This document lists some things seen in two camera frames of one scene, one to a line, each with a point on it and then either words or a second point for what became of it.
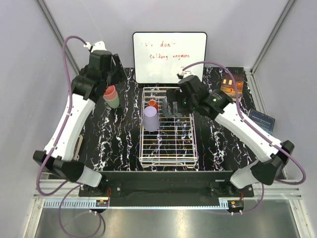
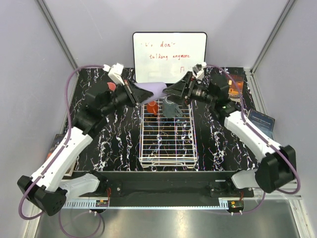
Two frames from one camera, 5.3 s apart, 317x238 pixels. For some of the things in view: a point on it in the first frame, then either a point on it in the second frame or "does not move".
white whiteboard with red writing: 158,57 does not move
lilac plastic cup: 151,120 -> 156,88
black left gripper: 119,75 -> 136,95
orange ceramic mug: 152,102 does not move
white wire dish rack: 175,142 does not move
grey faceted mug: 167,108 does not move
